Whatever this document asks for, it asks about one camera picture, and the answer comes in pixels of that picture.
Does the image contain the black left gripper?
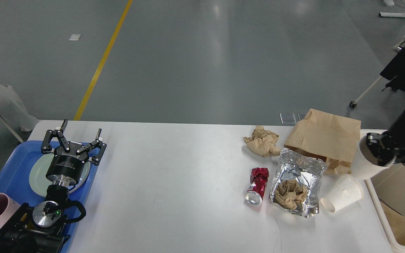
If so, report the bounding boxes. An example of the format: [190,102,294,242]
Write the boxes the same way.
[41,119,107,186]

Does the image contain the green plate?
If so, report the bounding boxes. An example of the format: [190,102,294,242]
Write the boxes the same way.
[29,154,91,197]

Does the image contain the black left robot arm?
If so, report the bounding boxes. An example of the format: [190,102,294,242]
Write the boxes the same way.
[0,119,107,253]

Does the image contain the beige plastic bin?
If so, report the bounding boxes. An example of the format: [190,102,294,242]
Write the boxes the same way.
[360,129,405,253]

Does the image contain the small white paper cup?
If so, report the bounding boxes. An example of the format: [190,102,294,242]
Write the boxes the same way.
[320,174,364,213]

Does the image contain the blue plastic tray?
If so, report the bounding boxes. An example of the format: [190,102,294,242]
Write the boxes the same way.
[0,141,98,253]

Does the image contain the person in white trousers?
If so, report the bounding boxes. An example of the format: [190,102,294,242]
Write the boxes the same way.
[0,84,40,132]

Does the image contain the silver foil bag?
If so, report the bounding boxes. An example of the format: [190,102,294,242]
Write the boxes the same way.
[269,148,327,218]

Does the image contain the crumpled paper on foil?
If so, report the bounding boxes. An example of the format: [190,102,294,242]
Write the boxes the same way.
[274,180,308,210]

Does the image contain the crumpled brown paper ball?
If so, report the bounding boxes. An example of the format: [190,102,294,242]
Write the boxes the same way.
[243,125,281,157]

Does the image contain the crushed red soda can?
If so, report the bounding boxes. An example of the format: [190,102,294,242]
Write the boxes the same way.
[245,168,269,207]

